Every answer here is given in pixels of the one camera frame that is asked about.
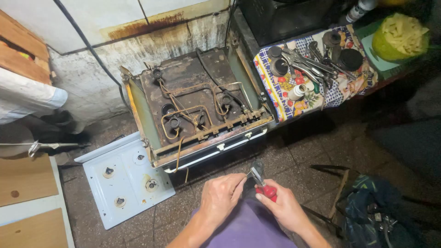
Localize person's purple clothing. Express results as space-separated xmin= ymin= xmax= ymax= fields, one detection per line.
xmin=190 ymin=198 xmax=299 ymax=248

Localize black wall cable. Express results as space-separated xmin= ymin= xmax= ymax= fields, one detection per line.
xmin=53 ymin=0 xmax=133 ymax=114

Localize red handled pliers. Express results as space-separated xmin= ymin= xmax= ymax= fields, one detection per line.
xmin=250 ymin=167 xmax=278 ymax=203

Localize wooden stool frame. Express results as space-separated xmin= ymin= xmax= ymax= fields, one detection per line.
xmin=309 ymin=164 xmax=351 ymax=239

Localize white spray bottle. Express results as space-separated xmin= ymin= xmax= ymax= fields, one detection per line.
xmin=345 ymin=0 xmax=378 ymax=24

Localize rusty round burner cap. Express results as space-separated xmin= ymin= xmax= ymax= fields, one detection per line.
xmin=269 ymin=58 xmax=289 ymax=78

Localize silver locking pliers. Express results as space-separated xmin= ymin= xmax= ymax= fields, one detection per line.
xmin=281 ymin=48 xmax=339 ymax=84

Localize white enamel stove top cover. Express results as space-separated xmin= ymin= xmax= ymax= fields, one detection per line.
xmin=74 ymin=132 xmax=176 ymax=231

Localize person's left hand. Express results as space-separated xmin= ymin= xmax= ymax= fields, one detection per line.
xmin=199 ymin=173 xmax=248 ymax=231

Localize person's right hand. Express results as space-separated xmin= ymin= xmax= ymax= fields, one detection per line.
xmin=255 ymin=179 xmax=306 ymax=235

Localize dark blue tool bag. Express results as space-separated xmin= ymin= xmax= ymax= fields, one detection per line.
xmin=336 ymin=174 xmax=429 ymax=248

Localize wooden crate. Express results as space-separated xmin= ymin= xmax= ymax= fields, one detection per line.
xmin=0 ymin=10 xmax=53 ymax=85

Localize floral patterned tablecloth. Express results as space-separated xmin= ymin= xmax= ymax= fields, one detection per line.
xmin=253 ymin=24 xmax=379 ymax=123

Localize small white bottle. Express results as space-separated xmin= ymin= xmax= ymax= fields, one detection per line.
xmin=288 ymin=84 xmax=308 ymax=101

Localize grey burner cap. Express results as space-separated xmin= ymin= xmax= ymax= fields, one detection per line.
xmin=322 ymin=31 xmax=342 ymax=48

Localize white cabinet with wooden panels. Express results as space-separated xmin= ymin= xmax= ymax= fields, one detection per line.
xmin=0 ymin=153 xmax=76 ymax=248

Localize rusty opened gas stove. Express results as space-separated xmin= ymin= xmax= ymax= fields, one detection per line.
xmin=120 ymin=46 xmax=276 ymax=174

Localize metal rod with cloth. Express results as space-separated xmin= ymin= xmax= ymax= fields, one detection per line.
xmin=0 ymin=141 xmax=92 ymax=158

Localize pale green cutting board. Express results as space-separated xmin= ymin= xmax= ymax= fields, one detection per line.
xmin=361 ymin=33 xmax=401 ymax=72

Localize green bowl of pasta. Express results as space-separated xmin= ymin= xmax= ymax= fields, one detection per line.
xmin=372 ymin=13 xmax=431 ymax=63

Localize large black burner cap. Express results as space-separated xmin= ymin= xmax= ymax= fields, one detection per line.
xmin=338 ymin=48 xmax=364 ymax=72

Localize black rubber boot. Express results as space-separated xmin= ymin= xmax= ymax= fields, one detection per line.
xmin=39 ymin=110 xmax=91 ymax=145

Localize silver wrench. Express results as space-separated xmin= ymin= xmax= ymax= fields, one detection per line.
xmin=308 ymin=41 xmax=324 ymax=63

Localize white sack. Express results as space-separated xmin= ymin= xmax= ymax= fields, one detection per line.
xmin=0 ymin=67 xmax=69 ymax=125

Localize black oven appliance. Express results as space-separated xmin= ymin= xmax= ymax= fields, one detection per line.
xmin=238 ymin=0 xmax=346 ymax=47

